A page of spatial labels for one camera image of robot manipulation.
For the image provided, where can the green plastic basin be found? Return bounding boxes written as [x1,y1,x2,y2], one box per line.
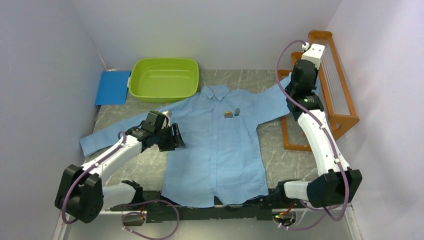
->
[127,57,199,103]

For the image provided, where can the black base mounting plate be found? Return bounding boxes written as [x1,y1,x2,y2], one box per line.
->
[110,188,303,223]

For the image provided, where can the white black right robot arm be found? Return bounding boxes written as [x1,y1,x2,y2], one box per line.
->
[275,59,363,210]

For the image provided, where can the light blue button shirt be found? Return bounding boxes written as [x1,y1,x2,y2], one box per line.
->
[79,74,321,209]

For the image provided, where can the aluminium frame rails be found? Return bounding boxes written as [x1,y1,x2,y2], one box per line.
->
[52,149,364,240]

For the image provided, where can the blue flat board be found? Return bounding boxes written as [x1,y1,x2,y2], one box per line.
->
[94,70,131,106]

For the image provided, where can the orange wooden rack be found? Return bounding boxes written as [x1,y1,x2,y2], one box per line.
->
[276,30,360,153]

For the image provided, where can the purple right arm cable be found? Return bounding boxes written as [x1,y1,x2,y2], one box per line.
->
[273,39,350,232]

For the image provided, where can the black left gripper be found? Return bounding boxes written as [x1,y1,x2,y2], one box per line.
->
[154,122,186,152]

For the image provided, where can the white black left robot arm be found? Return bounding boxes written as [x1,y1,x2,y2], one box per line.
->
[54,110,186,225]

